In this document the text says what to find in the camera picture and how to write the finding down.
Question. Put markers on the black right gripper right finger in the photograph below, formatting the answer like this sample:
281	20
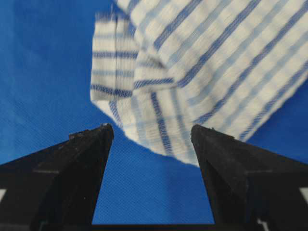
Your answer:
250	188

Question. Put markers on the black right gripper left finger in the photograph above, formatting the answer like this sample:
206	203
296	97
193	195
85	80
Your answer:
57	188

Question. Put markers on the white blue striped towel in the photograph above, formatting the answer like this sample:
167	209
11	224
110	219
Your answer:
159	67

